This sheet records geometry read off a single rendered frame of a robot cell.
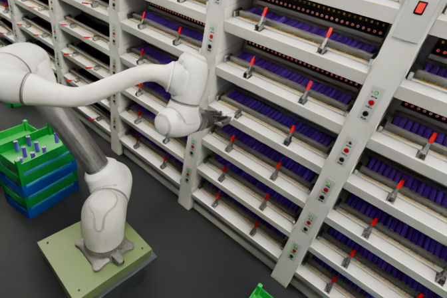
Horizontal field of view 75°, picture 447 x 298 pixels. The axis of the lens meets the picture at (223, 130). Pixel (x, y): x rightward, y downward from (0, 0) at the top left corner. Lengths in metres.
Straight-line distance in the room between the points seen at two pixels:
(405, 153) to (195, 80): 0.73
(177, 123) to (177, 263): 0.91
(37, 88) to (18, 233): 1.02
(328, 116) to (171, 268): 1.07
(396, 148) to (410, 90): 0.20
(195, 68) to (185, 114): 0.15
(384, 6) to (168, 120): 0.73
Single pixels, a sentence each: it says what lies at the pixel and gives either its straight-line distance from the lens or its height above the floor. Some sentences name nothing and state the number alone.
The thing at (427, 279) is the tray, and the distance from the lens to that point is 1.38.
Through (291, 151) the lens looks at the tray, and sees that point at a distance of 1.25.
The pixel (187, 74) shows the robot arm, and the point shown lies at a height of 1.05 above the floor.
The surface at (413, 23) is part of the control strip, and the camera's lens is 1.03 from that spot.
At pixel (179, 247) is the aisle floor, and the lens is 1.72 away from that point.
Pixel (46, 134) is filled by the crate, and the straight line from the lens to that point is 1.93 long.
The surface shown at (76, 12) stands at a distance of 2.50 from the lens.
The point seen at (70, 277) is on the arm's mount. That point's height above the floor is 0.25.
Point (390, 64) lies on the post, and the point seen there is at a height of 1.20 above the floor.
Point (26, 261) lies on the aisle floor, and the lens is 1.76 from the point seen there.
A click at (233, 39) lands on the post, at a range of 1.39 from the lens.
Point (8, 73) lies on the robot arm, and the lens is 1.05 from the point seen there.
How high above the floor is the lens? 1.40
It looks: 31 degrees down
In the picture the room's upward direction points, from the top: 13 degrees clockwise
